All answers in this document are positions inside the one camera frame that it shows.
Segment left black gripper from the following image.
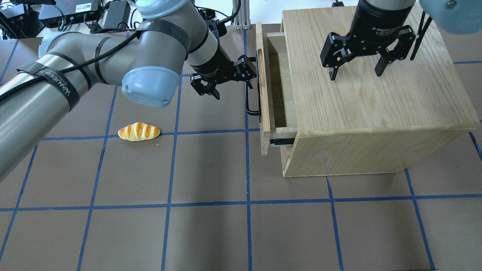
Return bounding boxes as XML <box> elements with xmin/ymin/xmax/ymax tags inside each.
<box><xmin>191</xmin><ymin>47</ymin><xmax>257</xmax><ymax>100</ymax></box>

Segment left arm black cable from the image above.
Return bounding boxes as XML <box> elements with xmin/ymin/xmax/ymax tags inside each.
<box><xmin>0</xmin><ymin>30</ymin><xmax>140</xmax><ymax>104</ymax></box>

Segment black cables on bench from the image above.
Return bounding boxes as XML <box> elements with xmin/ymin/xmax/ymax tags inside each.
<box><xmin>196</xmin><ymin>0</ymin><xmax>241</xmax><ymax>27</ymax></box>

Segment aluminium frame post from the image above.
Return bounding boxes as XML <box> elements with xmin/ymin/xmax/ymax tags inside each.
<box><xmin>232</xmin><ymin>0</ymin><xmax>252</xmax><ymax>30</ymax></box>

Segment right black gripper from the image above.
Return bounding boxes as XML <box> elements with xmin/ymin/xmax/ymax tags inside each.
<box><xmin>320</xmin><ymin>0</ymin><xmax>415</xmax><ymax>81</ymax></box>

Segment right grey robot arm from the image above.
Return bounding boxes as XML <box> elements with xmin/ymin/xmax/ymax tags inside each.
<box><xmin>320</xmin><ymin>0</ymin><xmax>482</xmax><ymax>80</ymax></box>

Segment light wooden drawer cabinet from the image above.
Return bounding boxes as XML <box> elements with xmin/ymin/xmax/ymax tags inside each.
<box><xmin>281</xmin><ymin>4</ymin><xmax>480</xmax><ymax>178</ymax></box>

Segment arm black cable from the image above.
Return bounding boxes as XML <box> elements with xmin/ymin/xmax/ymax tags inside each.
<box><xmin>0</xmin><ymin>30</ymin><xmax>140</xmax><ymax>104</ymax></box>
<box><xmin>410</xmin><ymin>11</ymin><xmax>433</xmax><ymax>61</ymax></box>

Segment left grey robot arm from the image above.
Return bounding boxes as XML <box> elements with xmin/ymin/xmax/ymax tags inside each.
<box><xmin>0</xmin><ymin>0</ymin><xmax>257</xmax><ymax>180</ymax></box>

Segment black electronics box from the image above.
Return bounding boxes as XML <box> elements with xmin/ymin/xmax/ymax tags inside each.
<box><xmin>38</xmin><ymin>0</ymin><xmax>104</xmax><ymax>28</ymax></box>

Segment striped toy bread roll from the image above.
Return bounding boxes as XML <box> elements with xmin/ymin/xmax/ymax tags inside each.
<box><xmin>117</xmin><ymin>122</ymin><xmax>161</xmax><ymax>141</ymax></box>

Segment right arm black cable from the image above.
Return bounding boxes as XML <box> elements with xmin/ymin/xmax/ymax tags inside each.
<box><xmin>410</xmin><ymin>11</ymin><xmax>433</xmax><ymax>61</ymax></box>

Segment black power adapter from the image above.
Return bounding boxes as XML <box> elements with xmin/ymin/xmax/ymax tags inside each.
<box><xmin>103</xmin><ymin>0</ymin><xmax>130</xmax><ymax>29</ymax></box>

